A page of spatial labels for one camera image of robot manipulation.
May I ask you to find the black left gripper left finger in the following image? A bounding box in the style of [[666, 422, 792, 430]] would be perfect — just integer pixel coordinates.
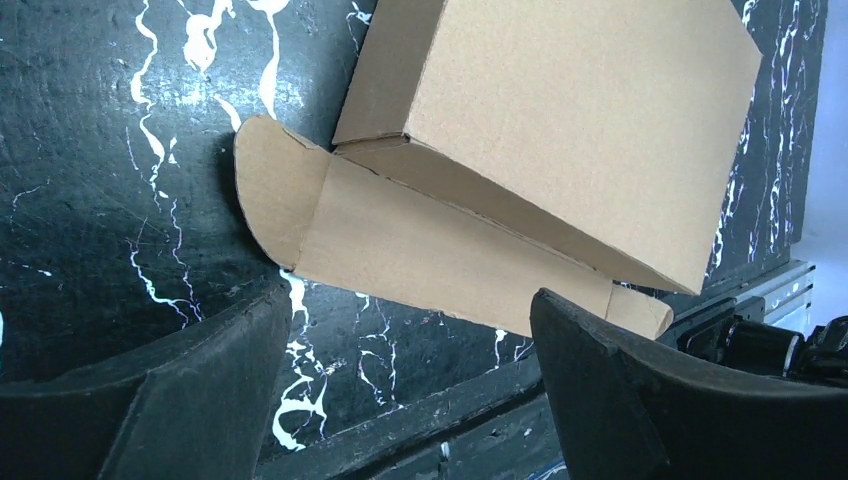
[[1, 285, 291, 479]]

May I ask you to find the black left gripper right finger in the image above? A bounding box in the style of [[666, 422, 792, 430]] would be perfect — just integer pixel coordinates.
[[530, 289, 847, 479]]

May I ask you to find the brown cardboard box sheet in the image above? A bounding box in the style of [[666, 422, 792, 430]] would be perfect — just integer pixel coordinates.
[[233, 1, 762, 339]]

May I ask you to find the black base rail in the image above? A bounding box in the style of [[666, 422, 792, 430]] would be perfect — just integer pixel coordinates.
[[254, 258, 848, 480]]

